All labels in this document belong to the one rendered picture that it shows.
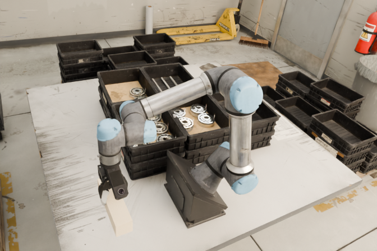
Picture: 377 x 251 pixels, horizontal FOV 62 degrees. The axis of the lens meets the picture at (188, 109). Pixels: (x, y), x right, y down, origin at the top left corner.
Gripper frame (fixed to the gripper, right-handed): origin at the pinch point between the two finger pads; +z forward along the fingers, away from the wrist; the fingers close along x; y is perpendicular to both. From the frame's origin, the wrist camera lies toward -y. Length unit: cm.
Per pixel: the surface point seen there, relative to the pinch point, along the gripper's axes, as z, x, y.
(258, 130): 10, -92, 25
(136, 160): 12.4, -20.1, 29.8
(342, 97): 46, -241, 71
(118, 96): 13, -30, 90
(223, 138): 11, -69, 27
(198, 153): 17, -54, 27
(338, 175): 27, -127, -11
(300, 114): 58, -196, 75
